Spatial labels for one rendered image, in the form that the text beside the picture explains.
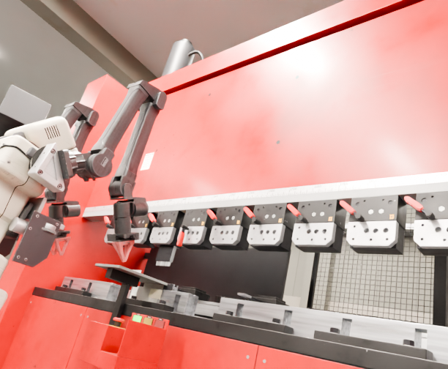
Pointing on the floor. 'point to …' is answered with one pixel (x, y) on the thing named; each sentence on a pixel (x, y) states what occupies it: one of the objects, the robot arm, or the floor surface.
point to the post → (441, 291)
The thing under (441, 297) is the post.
